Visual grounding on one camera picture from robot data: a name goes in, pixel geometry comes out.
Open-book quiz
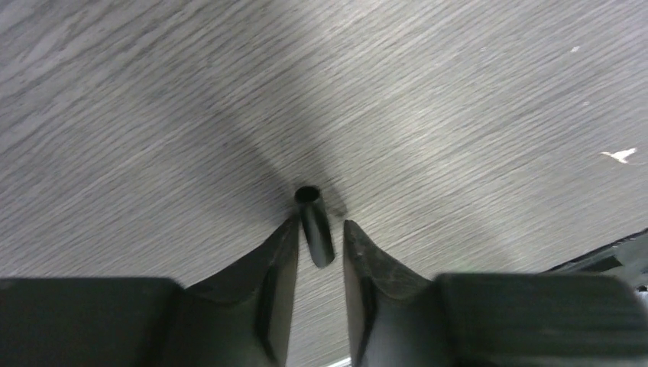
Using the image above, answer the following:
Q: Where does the black marker cap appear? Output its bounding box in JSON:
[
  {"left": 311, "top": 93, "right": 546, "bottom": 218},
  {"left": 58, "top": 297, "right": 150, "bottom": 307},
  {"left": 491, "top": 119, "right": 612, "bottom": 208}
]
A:
[{"left": 294, "top": 186, "right": 335, "bottom": 268}]

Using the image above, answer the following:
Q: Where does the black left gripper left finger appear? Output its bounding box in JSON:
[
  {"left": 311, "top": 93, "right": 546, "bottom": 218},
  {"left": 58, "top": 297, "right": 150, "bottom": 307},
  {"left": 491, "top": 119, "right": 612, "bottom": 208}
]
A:
[{"left": 1, "top": 217, "right": 300, "bottom": 366}]

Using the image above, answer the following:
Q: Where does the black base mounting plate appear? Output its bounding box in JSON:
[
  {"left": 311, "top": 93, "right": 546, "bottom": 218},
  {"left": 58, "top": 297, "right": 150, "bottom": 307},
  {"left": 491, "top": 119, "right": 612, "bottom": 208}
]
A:
[{"left": 546, "top": 229, "right": 647, "bottom": 292}]

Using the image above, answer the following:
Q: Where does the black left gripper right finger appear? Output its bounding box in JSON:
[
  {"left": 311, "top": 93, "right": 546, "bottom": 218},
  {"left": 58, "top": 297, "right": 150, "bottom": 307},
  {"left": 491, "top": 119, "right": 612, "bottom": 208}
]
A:
[{"left": 343, "top": 220, "right": 647, "bottom": 366}]

